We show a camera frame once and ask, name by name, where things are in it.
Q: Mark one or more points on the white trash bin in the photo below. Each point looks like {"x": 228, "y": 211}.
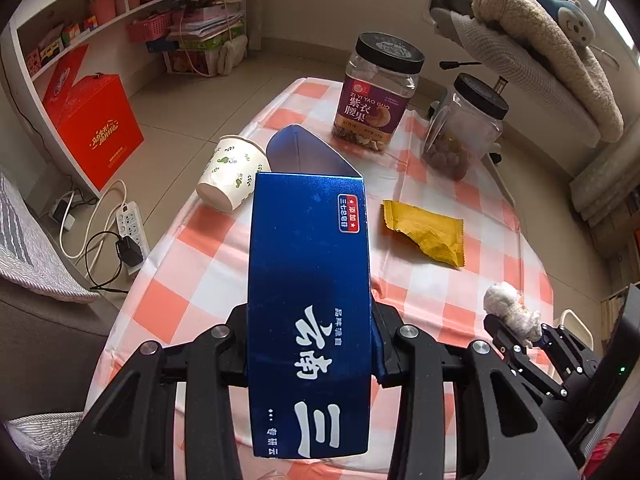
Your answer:
{"x": 580, "y": 332}

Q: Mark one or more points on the white tote bag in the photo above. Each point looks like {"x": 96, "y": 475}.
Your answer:
{"x": 234, "y": 55}

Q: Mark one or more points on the blue carton box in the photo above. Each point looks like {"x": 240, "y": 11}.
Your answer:
{"x": 310, "y": 270}

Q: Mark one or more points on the clear jar of brown nuts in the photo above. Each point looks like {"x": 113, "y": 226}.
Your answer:
{"x": 462, "y": 130}

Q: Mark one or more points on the red gift box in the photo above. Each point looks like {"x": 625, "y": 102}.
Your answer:
{"x": 100, "y": 120}

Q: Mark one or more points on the purple label nut jar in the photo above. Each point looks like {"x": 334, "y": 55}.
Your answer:
{"x": 372, "y": 105}

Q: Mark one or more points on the pink storage basket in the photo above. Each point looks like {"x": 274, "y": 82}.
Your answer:
{"x": 149, "y": 27}

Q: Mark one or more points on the white shelf unit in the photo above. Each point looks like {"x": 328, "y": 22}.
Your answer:
{"x": 30, "y": 90}

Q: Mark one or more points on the grey striped cloth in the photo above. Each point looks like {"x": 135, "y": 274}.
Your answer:
{"x": 35, "y": 250}

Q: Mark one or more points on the leaf print paper cup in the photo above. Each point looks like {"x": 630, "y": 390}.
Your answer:
{"x": 232, "y": 172}

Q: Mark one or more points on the orange checkered tablecloth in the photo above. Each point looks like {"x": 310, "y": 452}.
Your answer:
{"x": 440, "y": 305}

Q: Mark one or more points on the grey office chair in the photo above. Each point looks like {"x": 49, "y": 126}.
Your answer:
{"x": 465, "y": 25}

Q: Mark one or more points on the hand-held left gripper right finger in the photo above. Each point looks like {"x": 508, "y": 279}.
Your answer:
{"x": 390, "y": 355}

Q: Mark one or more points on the yellow snack packet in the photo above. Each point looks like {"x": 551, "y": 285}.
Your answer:
{"x": 425, "y": 232}

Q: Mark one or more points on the beige curtain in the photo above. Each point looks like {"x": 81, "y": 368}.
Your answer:
{"x": 610, "y": 160}

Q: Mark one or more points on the white charger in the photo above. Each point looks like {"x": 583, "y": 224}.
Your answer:
{"x": 62, "y": 212}

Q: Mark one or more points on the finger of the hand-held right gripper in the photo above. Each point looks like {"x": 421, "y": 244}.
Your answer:
{"x": 570, "y": 360}
{"x": 510, "y": 355}

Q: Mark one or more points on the black plug adapter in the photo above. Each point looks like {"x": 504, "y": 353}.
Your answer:
{"x": 129, "y": 251}

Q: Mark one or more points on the beige fleece blanket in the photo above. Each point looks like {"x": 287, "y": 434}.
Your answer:
{"x": 560, "y": 60}

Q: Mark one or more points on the pink pen holder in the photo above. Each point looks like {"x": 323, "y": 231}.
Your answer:
{"x": 102, "y": 11}

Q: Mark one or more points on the stack of papers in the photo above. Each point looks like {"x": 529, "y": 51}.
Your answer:
{"x": 205, "y": 25}

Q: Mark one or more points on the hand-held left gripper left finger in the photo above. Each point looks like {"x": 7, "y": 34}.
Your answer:
{"x": 235, "y": 355}

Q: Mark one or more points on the white power strip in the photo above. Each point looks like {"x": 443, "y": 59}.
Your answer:
{"x": 131, "y": 225}

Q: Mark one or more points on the white tissue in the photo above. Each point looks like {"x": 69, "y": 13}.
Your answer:
{"x": 510, "y": 310}

